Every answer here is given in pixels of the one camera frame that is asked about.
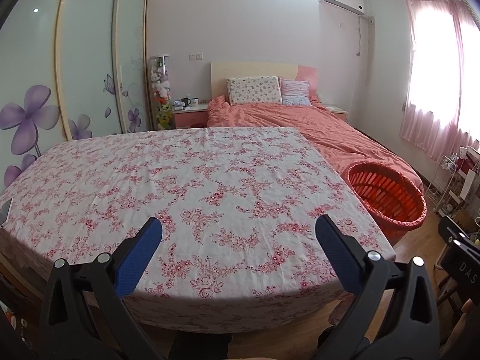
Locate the smartphone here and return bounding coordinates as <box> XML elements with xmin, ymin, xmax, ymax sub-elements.
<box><xmin>0</xmin><ymin>199</ymin><xmax>14</xmax><ymax>228</ymax></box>

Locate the bed with salmon duvet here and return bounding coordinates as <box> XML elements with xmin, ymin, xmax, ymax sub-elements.
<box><xmin>206</xmin><ymin>95</ymin><xmax>424</xmax><ymax>192</ymax></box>

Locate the pink striped pillow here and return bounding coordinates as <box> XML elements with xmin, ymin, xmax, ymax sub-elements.
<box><xmin>279</xmin><ymin>79</ymin><xmax>313</xmax><ymax>106</ymax></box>

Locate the pink sheer curtain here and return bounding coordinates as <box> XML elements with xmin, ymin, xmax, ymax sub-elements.
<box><xmin>399</xmin><ymin>0</ymin><xmax>480</xmax><ymax>162</ymax></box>

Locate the white storage cart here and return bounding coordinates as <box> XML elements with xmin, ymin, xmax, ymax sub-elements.
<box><xmin>446</xmin><ymin>146</ymin><xmax>480</xmax><ymax>218</ymax></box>

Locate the orange plastic basket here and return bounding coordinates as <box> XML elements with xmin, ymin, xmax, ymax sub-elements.
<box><xmin>342</xmin><ymin>161</ymin><xmax>428</xmax><ymax>241</ymax></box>

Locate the white wire rack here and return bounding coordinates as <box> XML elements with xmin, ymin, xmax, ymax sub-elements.
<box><xmin>424</xmin><ymin>154</ymin><xmax>458</xmax><ymax>214</ymax></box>

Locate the wooden nightstand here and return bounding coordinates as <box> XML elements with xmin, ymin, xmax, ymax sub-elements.
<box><xmin>324</xmin><ymin>104</ymin><xmax>349</xmax><ymax>121</ymax></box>

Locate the clear tube of plush toys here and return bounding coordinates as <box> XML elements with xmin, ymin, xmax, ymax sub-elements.
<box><xmin>150</xmin><ymin>55</ymin><xmax>174</xmax><ymax>131</ymax></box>

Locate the flower print sliding wardrobe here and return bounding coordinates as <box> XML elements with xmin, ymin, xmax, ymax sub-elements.
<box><xmin>0</xmin><ymin>0</ymin><xmax>151</xmax><ymax>192</ymax></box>

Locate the floral tablecloth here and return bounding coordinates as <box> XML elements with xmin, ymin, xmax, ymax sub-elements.
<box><xmin>0</xmin><ymin>127</ymin><xmax>396</xmax><ymax>334</ymax></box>

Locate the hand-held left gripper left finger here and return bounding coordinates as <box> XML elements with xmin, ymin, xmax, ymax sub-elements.
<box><xmin>37</xmin><ymin>216</ymin><xmax>166</xmax><ymax>360</ymax></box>

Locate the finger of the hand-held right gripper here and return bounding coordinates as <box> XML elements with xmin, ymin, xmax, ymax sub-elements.
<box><xmin>438</xmin><ymin>215</ymin><xmax>478</xmax><ymax>249</ymax></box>

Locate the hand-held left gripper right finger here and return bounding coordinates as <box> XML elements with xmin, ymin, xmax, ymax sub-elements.
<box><xmin>315</xmin><ymin>214</ymin><xmax>439</xmax><ymax>360</ymax></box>

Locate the floral pillow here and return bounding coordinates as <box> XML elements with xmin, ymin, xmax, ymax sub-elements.
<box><xmin>226</xmin><ymin>76</ymin><xmax>283</xmax><ymax>106</ymax></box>

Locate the pink nightstand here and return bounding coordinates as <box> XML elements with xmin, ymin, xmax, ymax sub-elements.
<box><xmin>172</xmin><ymin>105</ymin><xmax>209</xmax><ymax>130</ymax></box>

